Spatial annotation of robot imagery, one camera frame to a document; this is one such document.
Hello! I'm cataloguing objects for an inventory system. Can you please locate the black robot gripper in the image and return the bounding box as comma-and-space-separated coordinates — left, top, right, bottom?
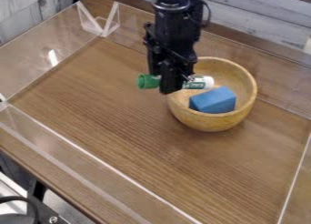
141, 22, 198, 96

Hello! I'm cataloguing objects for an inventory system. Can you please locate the green and white marker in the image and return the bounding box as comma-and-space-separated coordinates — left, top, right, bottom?
136, 74, 214, 89

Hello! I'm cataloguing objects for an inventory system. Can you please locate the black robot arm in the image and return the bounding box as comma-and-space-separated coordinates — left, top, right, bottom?
142, 0, 202, 94

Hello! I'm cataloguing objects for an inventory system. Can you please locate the brown wooden bowl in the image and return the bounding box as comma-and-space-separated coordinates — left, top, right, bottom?
166, 56, 257, 132

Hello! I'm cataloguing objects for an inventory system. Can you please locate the blue rectangular block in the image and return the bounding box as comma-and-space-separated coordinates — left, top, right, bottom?
189, 87, 236, 114

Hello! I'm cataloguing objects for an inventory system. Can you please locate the black table leg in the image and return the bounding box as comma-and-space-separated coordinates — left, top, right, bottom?
33, 180, 46, 201

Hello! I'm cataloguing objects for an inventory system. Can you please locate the black cable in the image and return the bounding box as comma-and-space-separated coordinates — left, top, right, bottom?
193, 0, 212, 30

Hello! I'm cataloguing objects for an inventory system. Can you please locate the clear acrylic tray wall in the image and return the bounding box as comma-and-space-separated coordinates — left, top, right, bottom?
0, 0, 311, 224

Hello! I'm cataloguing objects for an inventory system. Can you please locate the black metal bracket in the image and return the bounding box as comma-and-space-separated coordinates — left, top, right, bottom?
26, 200, 70, 224

